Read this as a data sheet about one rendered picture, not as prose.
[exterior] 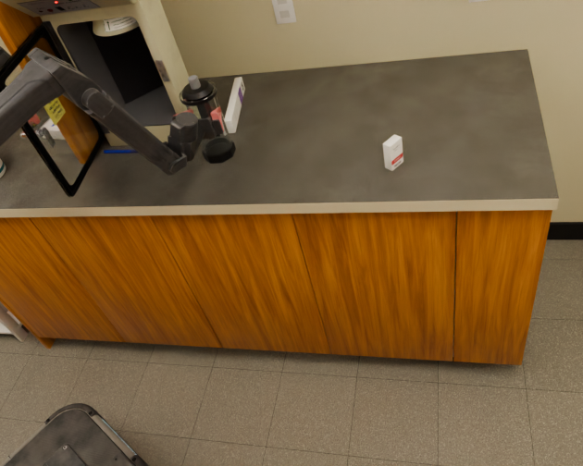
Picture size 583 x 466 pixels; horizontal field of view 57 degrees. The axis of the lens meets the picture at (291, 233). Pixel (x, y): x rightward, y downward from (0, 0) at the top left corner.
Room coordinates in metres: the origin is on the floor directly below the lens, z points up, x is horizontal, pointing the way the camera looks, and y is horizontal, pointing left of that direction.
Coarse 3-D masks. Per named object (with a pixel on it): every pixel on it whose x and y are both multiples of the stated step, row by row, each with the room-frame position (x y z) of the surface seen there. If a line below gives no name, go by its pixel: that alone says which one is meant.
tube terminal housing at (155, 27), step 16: (144, 0) 1.53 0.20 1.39; (48, 16) 1.62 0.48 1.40; (64, 16) 1.60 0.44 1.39; (80, 16) 1.58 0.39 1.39; (96, 16) 1.56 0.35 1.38; (112, 16) 1.54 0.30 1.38; (128, 16) 1.53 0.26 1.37; (144, 16) 1.51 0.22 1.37; (160, 16) 1.58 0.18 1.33; (144, 32) 1.52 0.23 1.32; (160, 32) 1.55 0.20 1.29; (160, 48) 1.52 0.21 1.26; (176, 48) 1.60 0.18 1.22; (176, 64) 1.57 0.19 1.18; (176, 80) 1.53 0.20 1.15; (176, 96) 1.51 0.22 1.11; (176, 112) 1.52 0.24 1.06; (160, 128) 1.55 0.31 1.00; (112, 144) 1.63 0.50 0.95
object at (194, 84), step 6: (192, 78) 1.40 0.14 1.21; (192, 84) 1.39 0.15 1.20; (198, 84) 1.39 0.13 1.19; (204, 84) 1.40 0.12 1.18; (210, 84) 1.40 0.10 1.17; (186, 90) 1.40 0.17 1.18; (192, 90) 1.39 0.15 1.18; (198, 90) 1.38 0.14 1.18; (204, 90) 1.37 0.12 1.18; (210, 90) 1.38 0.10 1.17; (186, 96) 1.38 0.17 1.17; (192, 96) 1.36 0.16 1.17; (198, 96) 1.36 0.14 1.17; (204, 96) 1.36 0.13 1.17
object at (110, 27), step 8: (96, 24) 1.61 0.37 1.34; (104, 24) 1.59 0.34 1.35; (112, 24) 1.58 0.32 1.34; (120, 24) 1.57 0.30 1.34; (128, 24) 1.58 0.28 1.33; (136, 24) 1.58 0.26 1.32; (96, 32) 1.61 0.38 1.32; (104, 32) 1.58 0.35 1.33; (112, 32) 1.57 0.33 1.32; (120, 32) 1.57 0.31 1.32
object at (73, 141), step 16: (32, 32) 1.55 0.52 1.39; (32, 48) 1.51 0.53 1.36; (48, 48) 1.58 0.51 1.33; (64, 96) 1.53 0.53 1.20; (48, 112) 1.43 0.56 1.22; (64, 112) 1.49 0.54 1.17; (80, 112) 1.56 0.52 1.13; (32, 128) 1.35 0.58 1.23; (48, 128) 1.40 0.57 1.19; (64, 128) 1.46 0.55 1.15; (80, 128) 1.52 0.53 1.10; (32, 144) 1.32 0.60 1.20; (48, 144) 1.36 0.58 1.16; (64, 144) 1.42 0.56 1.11; (80, 144) 1.48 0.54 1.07; (64, 160) 1.38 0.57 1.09; (80, 160) 1.44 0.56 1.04; (64, 176) 1.35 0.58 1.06
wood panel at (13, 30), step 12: (0, 12) 1.58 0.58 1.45; (12, 12) 1.62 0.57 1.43; (0, 24) 1.57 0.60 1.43; (12, 24) 1.60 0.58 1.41; (24, 24) 1.64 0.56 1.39; (36, 24) 1.68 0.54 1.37; (0, 36) 1.58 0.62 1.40; (12, 36) 1.57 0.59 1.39; (24, 36) 1.61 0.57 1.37; (12, 48) 1.57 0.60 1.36
